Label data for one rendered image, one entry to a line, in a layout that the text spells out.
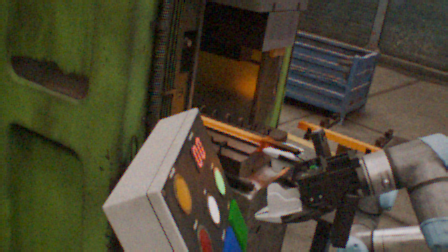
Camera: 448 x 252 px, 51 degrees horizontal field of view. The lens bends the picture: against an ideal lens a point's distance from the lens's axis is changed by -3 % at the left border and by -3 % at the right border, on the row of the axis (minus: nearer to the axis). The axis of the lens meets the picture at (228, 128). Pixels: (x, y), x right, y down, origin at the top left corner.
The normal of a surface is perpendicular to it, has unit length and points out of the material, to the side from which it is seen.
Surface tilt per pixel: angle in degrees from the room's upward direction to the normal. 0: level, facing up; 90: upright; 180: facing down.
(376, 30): 90
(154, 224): 90
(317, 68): 89
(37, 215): 90
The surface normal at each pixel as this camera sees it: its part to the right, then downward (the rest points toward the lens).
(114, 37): -0.49, 0.22
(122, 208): -0.08, 0.34
